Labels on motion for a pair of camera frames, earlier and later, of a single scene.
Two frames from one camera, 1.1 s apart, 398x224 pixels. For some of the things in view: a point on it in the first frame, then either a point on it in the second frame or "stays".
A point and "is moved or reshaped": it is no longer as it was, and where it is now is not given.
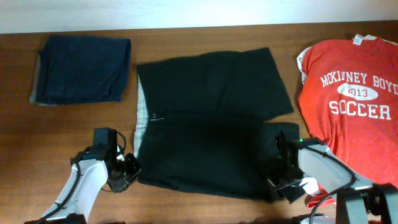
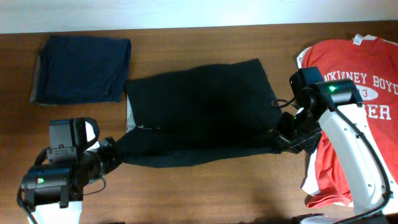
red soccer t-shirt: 348,89 stays
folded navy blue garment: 81,70 stays
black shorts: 203,123 is moved or reshaped
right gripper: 283,179 to 288,137
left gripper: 125,175 to 109,152
